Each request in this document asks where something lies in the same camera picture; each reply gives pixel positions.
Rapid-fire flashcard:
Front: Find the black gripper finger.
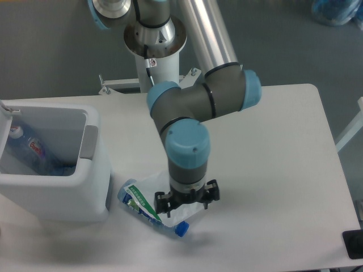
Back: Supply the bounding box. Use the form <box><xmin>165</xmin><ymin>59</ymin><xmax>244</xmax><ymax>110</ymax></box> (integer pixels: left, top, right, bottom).
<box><xmin>202</xmin><ymin>179</ymin><xmax>220</xmax><ymax>209</ymax></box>
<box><xmin>154</xmin><ymin>192</ymin><xmax>171</xmax><ymax>218</ymax></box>

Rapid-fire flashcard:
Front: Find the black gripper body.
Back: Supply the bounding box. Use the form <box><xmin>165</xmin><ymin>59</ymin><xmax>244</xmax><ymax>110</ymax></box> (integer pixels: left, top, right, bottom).
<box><xmin>167</xmin><ymin>183</ymin><xmax>205</xmax><ymax>210</ymax></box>

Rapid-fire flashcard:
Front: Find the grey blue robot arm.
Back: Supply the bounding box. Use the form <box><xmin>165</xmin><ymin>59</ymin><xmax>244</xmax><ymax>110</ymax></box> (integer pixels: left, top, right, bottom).
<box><xmin>88</xmin><ymin>1</ymin><xmax>261</xmax><ymax>214</ymax></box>

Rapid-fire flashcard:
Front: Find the white trash can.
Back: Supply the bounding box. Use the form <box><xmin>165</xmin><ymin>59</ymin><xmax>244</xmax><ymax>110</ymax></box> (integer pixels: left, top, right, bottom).
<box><xmin>1</xmin><ymin>100</ymin><xmax>111</xmax><ymax>222</ymax></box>

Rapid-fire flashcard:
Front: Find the clear bottle in trash can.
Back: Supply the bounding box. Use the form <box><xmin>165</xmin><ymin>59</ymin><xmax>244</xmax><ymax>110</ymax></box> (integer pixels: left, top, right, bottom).
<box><xmin>7</xmin><ymin>123</ymin><xmax>63</xmax><ymax>176</ymax></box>

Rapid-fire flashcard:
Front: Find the blue label plastic bottle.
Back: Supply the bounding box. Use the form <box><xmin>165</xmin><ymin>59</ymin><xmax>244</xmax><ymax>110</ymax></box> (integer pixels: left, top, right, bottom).
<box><xmin>117</xmin><ymin>179</ymin><xmax>189</xmax><ymax>237</ymax></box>

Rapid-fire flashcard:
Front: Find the black device at table edge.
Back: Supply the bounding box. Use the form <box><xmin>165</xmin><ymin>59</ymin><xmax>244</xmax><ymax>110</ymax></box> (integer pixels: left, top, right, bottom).
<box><xmin>342</xmin><ymin>229</ymin><xmax>362</xmax><ymax>260</ymax></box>

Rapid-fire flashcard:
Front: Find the blue plastic bag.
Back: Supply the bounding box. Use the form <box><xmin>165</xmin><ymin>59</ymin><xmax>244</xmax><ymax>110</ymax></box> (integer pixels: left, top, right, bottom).
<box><xmin>311</xmin><ymin>0</ymin><xmax>362</xmax><ymax>27</ymax></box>

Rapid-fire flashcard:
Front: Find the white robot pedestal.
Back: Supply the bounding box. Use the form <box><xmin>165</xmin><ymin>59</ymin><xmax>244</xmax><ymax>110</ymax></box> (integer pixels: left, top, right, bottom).
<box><xmin>134</xmin><ymin>53</ymin><xmax>179</xmax><ymax>93</ymax></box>

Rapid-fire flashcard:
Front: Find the white pedestal base frame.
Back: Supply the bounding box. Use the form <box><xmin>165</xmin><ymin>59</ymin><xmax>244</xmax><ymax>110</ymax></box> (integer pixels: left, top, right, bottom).
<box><xmin>98</xmin><ymin>67</ymin><xmax>202</xmax><ymax>95</ymax></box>

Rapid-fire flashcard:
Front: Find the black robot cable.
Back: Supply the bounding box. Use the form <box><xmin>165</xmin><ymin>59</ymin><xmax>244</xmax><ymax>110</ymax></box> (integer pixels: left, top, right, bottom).
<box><xmin>143</xmin><ymin>44</ymin><xmax>156</xmax><ymax>86</ymax></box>

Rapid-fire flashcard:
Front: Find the white frame bar right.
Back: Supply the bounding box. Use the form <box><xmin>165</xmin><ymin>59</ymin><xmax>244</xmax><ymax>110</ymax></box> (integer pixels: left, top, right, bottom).
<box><xmin>335</xmin><ymin>97</ymin><xmax>362</xmax><ymax>152</ymax></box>

